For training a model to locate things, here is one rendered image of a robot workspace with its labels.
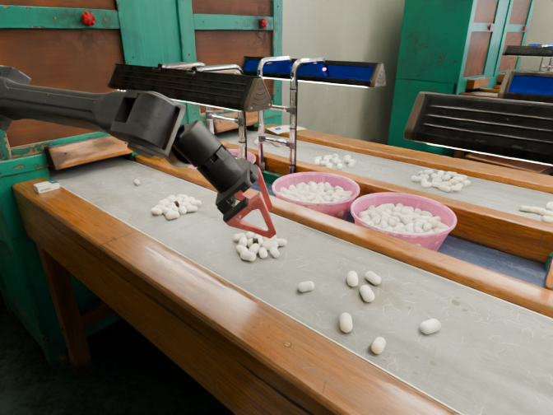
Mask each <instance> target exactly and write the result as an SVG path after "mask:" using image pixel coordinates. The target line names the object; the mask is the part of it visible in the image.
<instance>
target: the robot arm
mask: <svg viewBox="0 0 553 415"><path fill-rule="evenodd" d="M30 80H31V78H29V77H28V76H26V75H25V74H24V73H23V72H20V71H19V70H17V69H15V68H13V67H10V66H2V65H0V130H3V131H7V130H8V129H9V127H10V124H11V122H12V120H20V119H35V120H39V121H44V122H49V123H54V124H62V125H67V126H71V127H76V128H84V129H89V130H94V131H98V132H102V133H107V134H109V135H111V136H113V137H115V138H117V139H118V140H120V141H123V142H127V143H128V146H127V148H128V149H130V150H131V151H133V152H136V153H138V154H140V155H143V156H146V157H148V158H152V157H153V156H156V157H159V158H160V159H164V158H165V159H166V160H167V161H168V162H169V163H170V164H171V165H172V166H175V167H180V168H181V167H186V166H190V165H192V166H193V167H197V168H196V170H197V171H198V172H199V173H200V174H201V175H202V176H203V177H204V178H205V179H206V180H207V181H208V182H209V183H210V184H211V185H212V186H213V187H214V188H215V189H216V190H217V191H218V192H217V196H216V203H215V205H216V206H217V209H218V210H219V211H220V212H221V213H222V214H223V221H224V222H225V223H226V224H227V225H228V226H232V227H235V228H239V229H241V230H245V231H250V232H253V233H255V234H258V235H261V236H264V237H267V238H268V239H271V238H272V237H273V236H275V235H276V234H277V232H276V229H275V227H274V225H273V222H272V219H271V216H270V214H269V212H270V211H271V210H272V209H273V206H272V202H271V199H270V197H269V194H268V191H267V187H266V185H265V182H264V179H263V175H262V172H261V170H260V168H259V167H258V166H257V165H256V164H255V165H254V164H253V163H252V162H251V161H250V162H249V160H246V161H245V162H243V163H242V164H240V163H239V161H238V160H237V159H236V158H235V157H234V156H233V155H232V154H231V153H230V152H229V150H228V149H227V148H226V147H225V146H224V145H223V144H221V142H220V140H219V139H218V138H217V137H216V136H215V135H214V134H213V133H212V132H211V130H210V129H209V128H208V127H207V126H206V125H205V124H204V123H203V122H202V121H201V120H200V119H199V120H194V121H193V122H192V123H190V124H184V125H182V126H181V127H180V126H179V125H180V123H181V121H182V118H183V116H184V112H185V110H186V108H187V107H186V106H184V105H181V104H180V103H178V102H176V101H174V100H171V99H170V98H168V97H166V96H163V95H162V94H160V93H157V92H154V91H137V90H129V89H127V90H126V91H111V92H108V93H90V92H83V91H70V90H64V89H57V88H50V87H44V86H32V85H29V83H30ZM255 182H258V184H259V187H260V189H261V191H262V192H258V193H257V194H256V195H254V196H253V197H252V198H251V197H250V196H248V195H247V194H245V193H244V192H245V191H247V190H248V189H249V188H251V187H252V185H253V184H254V183H255ZM236 198H238V199H240V200H242V201H240V202H239V203H238V204H237V205H235V203H236ZM263 198H264V199H263ZM264 200H265V201H264ZM256 209H259V210H260V212H261V213H262V216H263V219H264V221H265V223H266V225H267V230H264V229H262V228H260V227H258V226H255V225H253V224H251V223H248V222H246V221H244V220H241V219H242V218H244V217H245V216H247V215H248V214H249V213H250V212H252V211H253V210H256Z"/></svg>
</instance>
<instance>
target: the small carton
mask: <svg viewBox="0 0 553 415"><path fill-rule="evenodd" d="M33 185H34V189H35V191H36V192H37V193H39V194H41V193H44V192H48V191H50V190H54V189H60V186H59V182H58V181H56V180H50V181H46V182H43V183H39V184H33Z"/></svg>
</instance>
